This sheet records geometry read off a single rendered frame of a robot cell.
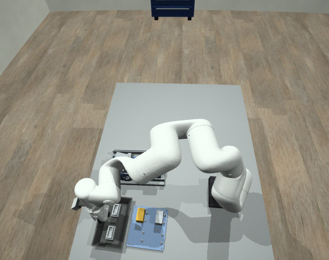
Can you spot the yellow rectangular block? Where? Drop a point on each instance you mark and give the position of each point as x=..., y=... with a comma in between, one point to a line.
x=140, y=215

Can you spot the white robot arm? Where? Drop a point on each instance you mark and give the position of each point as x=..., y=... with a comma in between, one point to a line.
x=231, y=185

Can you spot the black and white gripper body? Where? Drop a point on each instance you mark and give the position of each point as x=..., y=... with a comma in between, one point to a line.
x=101, y=214

